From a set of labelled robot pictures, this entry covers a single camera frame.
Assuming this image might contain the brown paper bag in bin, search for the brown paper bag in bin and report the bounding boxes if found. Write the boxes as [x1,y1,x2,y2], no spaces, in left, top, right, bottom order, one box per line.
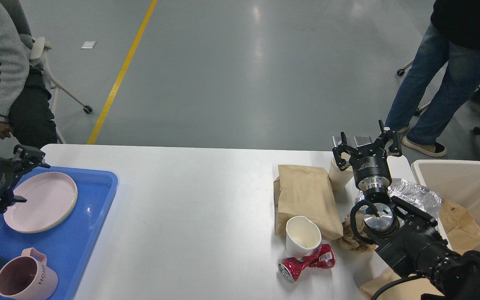
[440,199,480,255]

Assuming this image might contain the standing person blue jeans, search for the standing person blue jeans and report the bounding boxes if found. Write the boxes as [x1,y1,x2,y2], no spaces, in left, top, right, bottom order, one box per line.
[385,0,480,157]

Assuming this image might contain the crumpled brown paper ball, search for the crumpled brown paper ball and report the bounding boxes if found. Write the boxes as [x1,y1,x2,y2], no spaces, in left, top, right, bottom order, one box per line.
[337,211,377,253]

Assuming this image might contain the crumpled aluminium foil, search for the crumpled aluminium foil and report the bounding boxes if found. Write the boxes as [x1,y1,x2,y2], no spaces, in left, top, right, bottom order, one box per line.
[354,178,442,237]

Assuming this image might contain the metal floor plates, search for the metal floor plates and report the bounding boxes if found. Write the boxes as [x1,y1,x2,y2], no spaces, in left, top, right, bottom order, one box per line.
[332,135,372,148]

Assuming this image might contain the white chair left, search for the white chair left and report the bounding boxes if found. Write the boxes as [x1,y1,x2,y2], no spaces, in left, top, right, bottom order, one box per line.
[29,37,93,144]

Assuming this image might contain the blue plastic tray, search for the blue plastic tray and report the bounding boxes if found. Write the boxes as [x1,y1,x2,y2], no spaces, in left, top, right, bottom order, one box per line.
[0,166,118,300]

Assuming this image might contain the seated person grey sweater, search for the seated person grey sweater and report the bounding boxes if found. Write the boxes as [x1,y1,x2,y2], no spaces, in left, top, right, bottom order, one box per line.
[0,0,58,148]

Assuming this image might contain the pink plate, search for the pink plate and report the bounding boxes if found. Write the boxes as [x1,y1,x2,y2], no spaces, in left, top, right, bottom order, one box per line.
[3,172,78,233]

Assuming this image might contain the white paper cup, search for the white paper cup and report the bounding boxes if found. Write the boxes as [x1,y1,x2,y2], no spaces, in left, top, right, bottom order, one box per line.
[328,157,354,192]
[285,216,322,258]

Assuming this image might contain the large brown paper bag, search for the large brown paper bag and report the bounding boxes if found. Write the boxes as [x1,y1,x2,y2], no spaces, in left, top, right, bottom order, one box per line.
[273,165,343,241]

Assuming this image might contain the crushed red soda can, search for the crushed red soda can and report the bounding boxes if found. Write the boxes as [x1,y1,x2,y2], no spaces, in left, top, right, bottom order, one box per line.
[278,244,335,283]

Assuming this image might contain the pink mug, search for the pink mug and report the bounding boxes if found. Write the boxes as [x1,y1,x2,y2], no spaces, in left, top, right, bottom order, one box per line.
[0,247,58,300]

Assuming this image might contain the white paper cup back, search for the white paper cup back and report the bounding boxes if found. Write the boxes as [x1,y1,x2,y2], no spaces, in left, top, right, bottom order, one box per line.
[328,157,354,192]

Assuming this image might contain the brown paper bag front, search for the brown paper bag front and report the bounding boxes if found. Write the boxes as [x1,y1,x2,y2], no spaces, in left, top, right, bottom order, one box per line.
[360,267,445,300]

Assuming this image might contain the white paper cup front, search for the white paper cup front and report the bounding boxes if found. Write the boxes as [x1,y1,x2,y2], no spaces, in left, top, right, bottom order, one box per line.
[285,216,322,258]

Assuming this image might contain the white plastic bin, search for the white plastic bin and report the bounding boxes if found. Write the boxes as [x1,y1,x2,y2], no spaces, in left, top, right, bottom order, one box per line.
[411,159,480,251]

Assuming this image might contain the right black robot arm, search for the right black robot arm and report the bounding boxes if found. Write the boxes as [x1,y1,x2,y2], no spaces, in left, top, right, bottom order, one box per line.
[332,121,480,300]

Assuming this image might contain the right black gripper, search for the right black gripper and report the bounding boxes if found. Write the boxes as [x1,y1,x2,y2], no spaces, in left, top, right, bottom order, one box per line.
[332,120,403,191]

